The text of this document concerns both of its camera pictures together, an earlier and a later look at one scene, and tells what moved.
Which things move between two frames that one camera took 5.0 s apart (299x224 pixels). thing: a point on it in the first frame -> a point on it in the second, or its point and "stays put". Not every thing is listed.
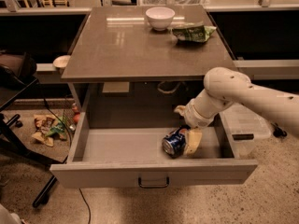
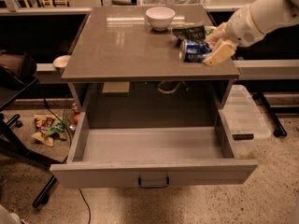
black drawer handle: x=153 y=186 stays put
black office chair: x=18 y=72 stays put
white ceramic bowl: x=160 y=18 stays put
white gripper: x=192 y=116 -> x=242 y=27
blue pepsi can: x=175 y=143 -> x=193 y=51
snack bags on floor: x=47 y=128 stays put
